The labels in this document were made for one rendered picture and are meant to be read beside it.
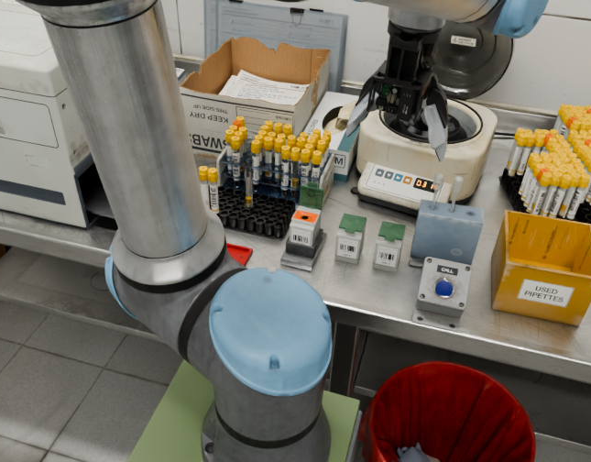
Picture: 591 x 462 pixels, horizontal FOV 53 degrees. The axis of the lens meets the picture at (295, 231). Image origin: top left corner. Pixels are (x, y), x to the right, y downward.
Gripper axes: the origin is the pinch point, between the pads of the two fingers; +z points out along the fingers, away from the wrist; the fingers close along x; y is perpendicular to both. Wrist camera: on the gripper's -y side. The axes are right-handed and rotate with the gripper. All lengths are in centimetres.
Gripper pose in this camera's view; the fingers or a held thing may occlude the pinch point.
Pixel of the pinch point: (394, 147)
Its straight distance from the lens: 94.4
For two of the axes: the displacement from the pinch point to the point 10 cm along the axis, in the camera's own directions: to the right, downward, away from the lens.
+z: -0.6, 7.7, 6.4
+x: 9.2, 3.0, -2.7
